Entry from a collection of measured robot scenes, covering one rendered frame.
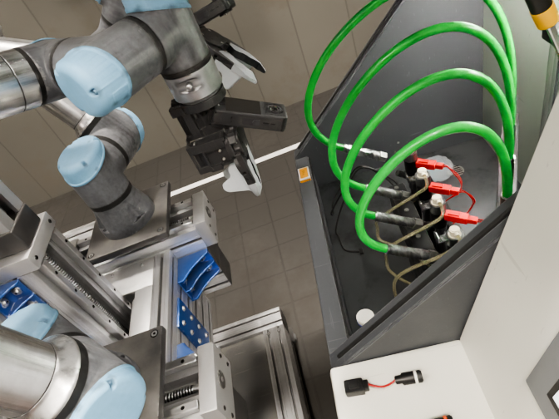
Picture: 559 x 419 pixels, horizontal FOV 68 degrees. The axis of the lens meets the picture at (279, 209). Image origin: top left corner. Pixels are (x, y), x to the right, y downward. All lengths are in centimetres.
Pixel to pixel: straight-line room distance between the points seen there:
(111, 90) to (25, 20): 290
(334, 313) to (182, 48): 55
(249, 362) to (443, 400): 113
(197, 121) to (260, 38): 267
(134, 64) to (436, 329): 58
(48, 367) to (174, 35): 42
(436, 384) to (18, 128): 346
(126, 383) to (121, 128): 72
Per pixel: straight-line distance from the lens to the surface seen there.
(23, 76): 62
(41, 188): 404
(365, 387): 73
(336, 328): 83
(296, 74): 345
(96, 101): 52
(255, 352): 176
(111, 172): 107
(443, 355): 76
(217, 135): 65
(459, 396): 73
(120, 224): 112
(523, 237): 55
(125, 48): 54
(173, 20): 58
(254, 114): 63
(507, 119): 73
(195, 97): 61
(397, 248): 71
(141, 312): 107
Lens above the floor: 166
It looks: 40 degrees down
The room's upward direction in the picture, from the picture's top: 24 degrees counter-clockwise
